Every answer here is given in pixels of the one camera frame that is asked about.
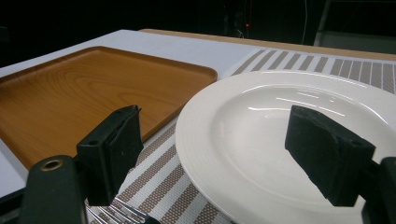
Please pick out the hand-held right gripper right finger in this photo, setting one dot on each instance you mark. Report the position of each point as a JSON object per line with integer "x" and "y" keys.
{"x": 323, "y": 155}

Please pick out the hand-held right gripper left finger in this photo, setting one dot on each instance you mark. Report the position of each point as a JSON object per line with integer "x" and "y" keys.
{"x": 109, "y": 149}

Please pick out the brown wooden tray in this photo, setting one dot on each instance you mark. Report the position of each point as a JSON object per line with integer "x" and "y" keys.
{"x": 87, "y": 93}

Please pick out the striped woven placemat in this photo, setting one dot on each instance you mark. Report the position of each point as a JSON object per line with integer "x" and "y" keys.
{"x": 162, "y": 180}

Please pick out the silver metal fork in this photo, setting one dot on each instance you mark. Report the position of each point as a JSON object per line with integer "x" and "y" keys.
{"x": 116, "y": 211}

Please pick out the grey metal stand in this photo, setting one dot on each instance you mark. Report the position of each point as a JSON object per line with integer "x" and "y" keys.
{"x": 342, "y": 31}

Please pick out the white ceramic plate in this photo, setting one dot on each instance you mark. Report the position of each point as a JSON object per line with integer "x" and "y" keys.
{"x": 264, "y": 140}

